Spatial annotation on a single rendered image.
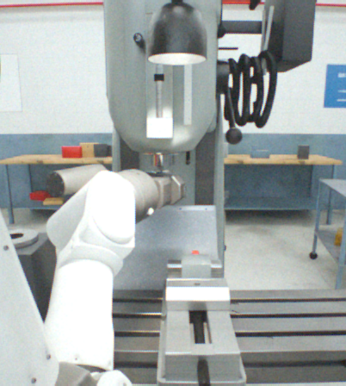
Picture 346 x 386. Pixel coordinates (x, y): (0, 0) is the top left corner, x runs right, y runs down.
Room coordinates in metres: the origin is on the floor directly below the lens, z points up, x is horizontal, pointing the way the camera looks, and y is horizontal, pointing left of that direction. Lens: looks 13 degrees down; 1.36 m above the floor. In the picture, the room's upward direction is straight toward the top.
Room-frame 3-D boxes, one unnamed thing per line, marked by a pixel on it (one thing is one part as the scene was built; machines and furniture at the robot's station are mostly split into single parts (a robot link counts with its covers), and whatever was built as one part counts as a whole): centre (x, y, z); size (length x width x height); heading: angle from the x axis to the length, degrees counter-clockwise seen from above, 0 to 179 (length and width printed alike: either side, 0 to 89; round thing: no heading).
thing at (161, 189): (0.54, 0.06, 1.24); 0.13 x 0.12 x 0.10; 67
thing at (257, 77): (0.89, -0.18, 1.45); 0.18 x 0.16 x 0.21; 0
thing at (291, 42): (0.92, -0.32, 1.62); 0.20 x 0.09 x 0.21; 0
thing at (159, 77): (0.51, 0.02, 1.44); 0.04 x 0.04 x 0.21; 0
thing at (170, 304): (0.56, -0.05, 1.03); 0.12 x 0.06 x 0.04; 90
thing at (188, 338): (0.59, -0.05, 0.99); 0.35 x 0.15 x 0.11; 0
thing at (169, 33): (0.40, 0.00, 1.47); 0.07 x 0.07 x 0.06
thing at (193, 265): (0.62, -0.05, 1.05); 0.06 x 0.05 x 0.06; 90
